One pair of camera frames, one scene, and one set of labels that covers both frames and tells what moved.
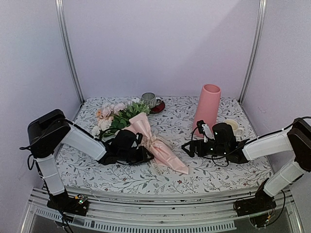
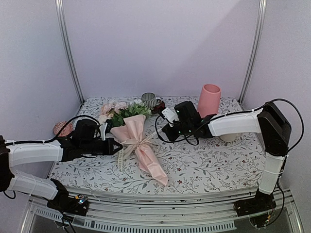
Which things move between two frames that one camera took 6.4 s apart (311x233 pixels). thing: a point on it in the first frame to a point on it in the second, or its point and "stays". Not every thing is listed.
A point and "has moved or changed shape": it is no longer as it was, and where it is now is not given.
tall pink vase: (208, 107) stays
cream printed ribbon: (149, 141) has moved or changed shape
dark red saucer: (158, 108) stays
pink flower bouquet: (131, 116) has moved or changed shape
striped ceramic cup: (149, 99) stays
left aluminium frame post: (60, 7) stays
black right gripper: (195, 143) to (172, 136)
